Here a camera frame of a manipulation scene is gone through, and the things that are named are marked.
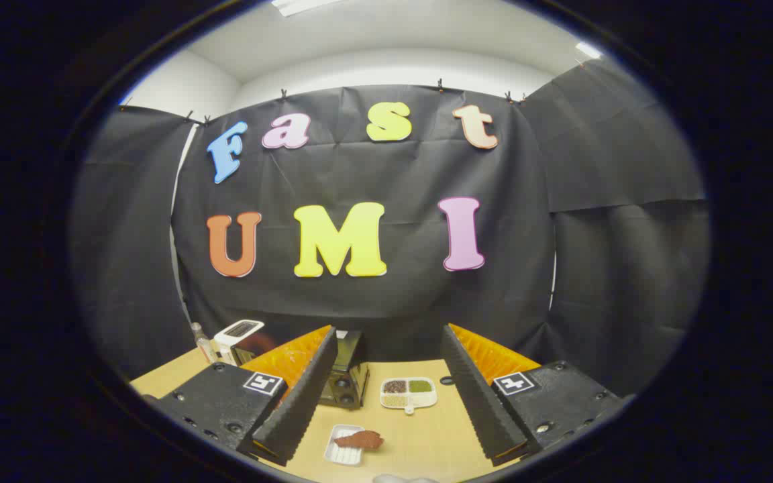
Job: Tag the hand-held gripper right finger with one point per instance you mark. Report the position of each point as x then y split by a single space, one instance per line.
477 396

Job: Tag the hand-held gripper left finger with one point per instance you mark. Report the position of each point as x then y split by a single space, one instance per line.
306 396

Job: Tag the black toaster oven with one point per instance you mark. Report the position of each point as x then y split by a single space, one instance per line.
346 376

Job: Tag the brown meat piece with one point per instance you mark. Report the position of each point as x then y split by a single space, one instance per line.
363 440

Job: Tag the white pop-up toaster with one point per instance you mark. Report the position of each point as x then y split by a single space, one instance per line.
239 330

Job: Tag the white divided dish with grains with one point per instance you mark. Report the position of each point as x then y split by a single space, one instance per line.
408 396

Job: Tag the white rectangular tray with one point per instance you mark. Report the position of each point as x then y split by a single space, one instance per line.
343 456

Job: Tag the clear bottle with orange label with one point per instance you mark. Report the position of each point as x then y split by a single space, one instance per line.
204 347

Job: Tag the ceiling light panel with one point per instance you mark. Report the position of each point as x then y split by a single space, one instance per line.
299 5
588 51

